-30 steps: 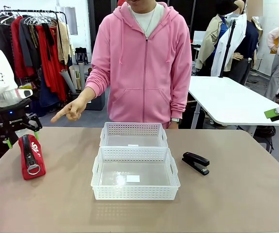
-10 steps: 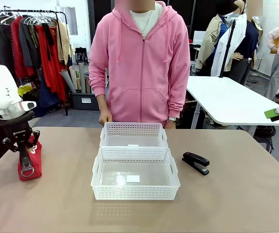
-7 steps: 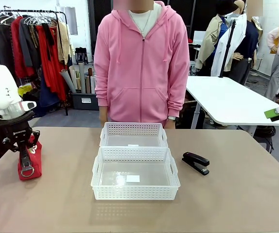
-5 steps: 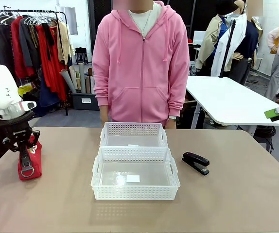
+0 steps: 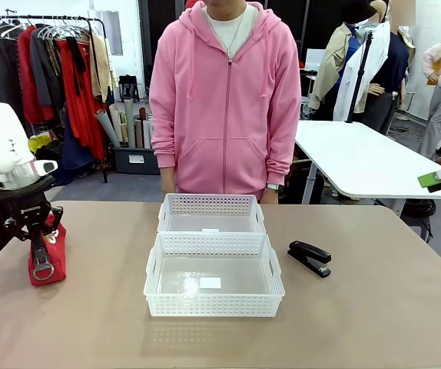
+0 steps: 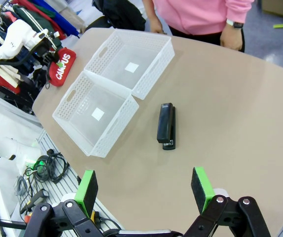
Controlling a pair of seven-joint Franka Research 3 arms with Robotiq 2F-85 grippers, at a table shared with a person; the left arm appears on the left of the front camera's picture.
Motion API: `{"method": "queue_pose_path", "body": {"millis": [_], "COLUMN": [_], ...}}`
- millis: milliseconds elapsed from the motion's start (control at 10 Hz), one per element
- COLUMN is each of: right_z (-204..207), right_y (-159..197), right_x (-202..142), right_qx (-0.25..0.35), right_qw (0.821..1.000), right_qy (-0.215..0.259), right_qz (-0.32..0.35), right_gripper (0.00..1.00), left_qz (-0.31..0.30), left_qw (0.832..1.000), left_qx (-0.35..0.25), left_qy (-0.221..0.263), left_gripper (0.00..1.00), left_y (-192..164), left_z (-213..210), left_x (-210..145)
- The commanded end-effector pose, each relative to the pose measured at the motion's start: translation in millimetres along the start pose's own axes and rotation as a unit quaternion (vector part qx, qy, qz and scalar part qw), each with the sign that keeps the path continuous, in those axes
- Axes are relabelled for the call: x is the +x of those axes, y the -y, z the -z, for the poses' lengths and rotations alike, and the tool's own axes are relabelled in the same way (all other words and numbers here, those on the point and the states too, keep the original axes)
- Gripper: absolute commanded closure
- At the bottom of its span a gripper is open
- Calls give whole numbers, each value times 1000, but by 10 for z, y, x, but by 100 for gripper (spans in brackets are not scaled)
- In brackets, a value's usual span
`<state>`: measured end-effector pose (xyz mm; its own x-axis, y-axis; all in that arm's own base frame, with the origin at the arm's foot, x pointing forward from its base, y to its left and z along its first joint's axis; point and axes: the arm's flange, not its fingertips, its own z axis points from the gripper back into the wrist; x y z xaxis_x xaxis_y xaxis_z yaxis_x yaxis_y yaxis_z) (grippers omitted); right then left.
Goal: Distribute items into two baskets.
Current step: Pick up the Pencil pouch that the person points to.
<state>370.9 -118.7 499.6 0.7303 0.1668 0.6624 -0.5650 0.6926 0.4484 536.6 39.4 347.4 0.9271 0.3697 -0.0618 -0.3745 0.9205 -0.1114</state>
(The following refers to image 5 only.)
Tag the black tripod pole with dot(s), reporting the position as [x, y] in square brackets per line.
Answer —
[360, 77]

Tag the beige hanging coat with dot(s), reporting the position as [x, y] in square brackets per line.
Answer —
[101, 65]

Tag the person in pink hoodie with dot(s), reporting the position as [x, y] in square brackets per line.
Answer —
[224, 96]

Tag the mannequin in white lab coat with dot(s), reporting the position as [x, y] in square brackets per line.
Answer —
[362, 77]

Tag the person's right hand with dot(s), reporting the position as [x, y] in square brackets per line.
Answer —
[168, 182]

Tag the dark brown garment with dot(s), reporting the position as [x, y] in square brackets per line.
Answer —
[7, 77]

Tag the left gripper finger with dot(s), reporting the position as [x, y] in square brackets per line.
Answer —
[26, 234]
[55, 221]

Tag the yellow bag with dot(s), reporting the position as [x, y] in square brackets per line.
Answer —
[40, 144]

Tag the black hat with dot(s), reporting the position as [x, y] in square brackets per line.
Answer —
[357, 11]

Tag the grey paper roll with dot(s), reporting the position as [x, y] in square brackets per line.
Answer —
[107, 128]

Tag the white perforated plastic basket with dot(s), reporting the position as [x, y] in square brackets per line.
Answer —
[213, 303]
[213, 215]

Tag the person's left forearm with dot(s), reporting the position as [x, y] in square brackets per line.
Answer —
[284, 146]

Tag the person's left hand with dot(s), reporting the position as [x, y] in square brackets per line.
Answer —
[270, 195]

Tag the black stapler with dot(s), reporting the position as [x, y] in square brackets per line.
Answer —
[309, 255]

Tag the long red dress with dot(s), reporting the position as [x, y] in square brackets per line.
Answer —
[84, 115]

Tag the red zipper pencil pouch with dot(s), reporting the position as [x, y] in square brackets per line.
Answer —
[53, 261]

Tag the mannequin in navy garment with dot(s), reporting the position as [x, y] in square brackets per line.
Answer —
[393, 77]

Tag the white label sticker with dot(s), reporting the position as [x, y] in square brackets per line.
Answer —
[211, 230]
[210, 282]

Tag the white chair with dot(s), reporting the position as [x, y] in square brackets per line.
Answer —
[320, 59]

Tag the red jacket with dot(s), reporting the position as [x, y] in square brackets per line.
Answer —
[30, 84]

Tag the dark storage bin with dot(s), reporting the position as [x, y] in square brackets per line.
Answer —
[136, 159]

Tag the black clothes rack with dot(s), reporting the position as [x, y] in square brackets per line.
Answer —
[97, 77]

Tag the grey jacket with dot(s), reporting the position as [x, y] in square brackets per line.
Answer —
[45, 65]

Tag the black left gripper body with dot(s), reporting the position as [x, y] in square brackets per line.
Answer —
[28, 203]

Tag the silver wristwatch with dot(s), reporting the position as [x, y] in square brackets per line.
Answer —
[274, 187]

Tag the mannequin in beige trench coat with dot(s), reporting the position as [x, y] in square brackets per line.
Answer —
[333, 69]

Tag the brown paper roll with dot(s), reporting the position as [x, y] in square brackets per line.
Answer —
[143, 127]

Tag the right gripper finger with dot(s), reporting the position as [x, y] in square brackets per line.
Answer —
[439, 187]
[430, 180]

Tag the white paper roll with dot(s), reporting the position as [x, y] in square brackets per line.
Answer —
[130, 123]

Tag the white background table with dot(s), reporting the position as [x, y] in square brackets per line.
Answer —
[362, 161]

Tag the person's right forearm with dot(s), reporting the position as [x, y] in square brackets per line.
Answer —
[163, 134]

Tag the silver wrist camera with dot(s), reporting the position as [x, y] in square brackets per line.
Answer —
[45, 167]

